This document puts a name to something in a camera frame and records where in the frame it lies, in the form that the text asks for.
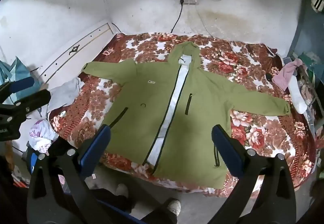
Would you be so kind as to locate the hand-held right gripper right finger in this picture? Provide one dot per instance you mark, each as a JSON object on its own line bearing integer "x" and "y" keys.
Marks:
{"x": 227, "y": 149}

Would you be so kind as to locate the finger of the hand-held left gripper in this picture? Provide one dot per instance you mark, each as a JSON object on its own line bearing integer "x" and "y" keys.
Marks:
{"x": 35, "y": 100}
{"x": 24, "y": 84}

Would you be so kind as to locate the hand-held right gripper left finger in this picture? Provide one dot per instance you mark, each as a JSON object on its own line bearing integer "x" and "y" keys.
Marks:
{"x": 95, "y": 148}

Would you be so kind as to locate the olive green hooded jacket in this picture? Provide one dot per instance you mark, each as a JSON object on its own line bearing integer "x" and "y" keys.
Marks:
{"x": 141, "y": 92}

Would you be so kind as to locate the blue bag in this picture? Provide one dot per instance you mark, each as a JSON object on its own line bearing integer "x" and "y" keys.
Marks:
{"x": 15, "y": 69}

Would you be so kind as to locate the small round white object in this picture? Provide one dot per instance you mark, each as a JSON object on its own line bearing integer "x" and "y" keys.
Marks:
{"x": 62, "y": 113}

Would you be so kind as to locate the light grey garment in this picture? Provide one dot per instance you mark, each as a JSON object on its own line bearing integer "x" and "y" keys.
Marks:
{"x": 65, "y": 92}

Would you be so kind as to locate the white purple printed cloth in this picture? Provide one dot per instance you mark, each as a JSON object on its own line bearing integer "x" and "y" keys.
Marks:
{"x": 41, "y": 135}

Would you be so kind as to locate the floral brown white bedsheet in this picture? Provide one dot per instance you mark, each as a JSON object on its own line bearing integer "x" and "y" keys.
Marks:
{"x": 265, "y": 137}

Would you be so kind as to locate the person's left shoe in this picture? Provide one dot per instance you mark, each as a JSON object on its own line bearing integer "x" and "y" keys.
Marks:
{"x": 122, "y": 189}

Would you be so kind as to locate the person's shoe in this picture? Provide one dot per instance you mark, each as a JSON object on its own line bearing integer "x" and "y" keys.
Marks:
{"x": 122, "y": 189}
{"x": 174, "y": 207}

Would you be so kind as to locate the person's dark trouser legs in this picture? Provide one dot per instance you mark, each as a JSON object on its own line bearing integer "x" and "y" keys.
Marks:
{"x": 114, "y": 200}

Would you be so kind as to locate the white bed headboard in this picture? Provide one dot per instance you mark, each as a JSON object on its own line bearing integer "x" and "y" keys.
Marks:
{"x": 83, "y": 41}

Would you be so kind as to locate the person's right shoe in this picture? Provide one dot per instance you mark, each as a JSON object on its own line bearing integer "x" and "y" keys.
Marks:
{"x": 174, "y": 207}

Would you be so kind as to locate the small black object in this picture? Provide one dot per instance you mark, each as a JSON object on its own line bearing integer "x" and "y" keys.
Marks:
{"x": 268, "y": 77}

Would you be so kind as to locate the white sock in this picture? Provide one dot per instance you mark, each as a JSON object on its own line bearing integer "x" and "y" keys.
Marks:
{"x": 298, "y": 98}

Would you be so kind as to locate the pink cloth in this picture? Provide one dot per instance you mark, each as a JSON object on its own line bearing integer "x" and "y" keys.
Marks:
{"x": 287, "y": 73}

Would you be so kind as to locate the grey blue cabinet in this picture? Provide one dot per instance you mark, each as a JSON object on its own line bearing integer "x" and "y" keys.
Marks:
{"x": 303, "y": 26}

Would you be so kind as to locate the white power strip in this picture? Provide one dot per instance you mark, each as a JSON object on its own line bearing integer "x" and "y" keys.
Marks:
{"x": 189, "y": 0}

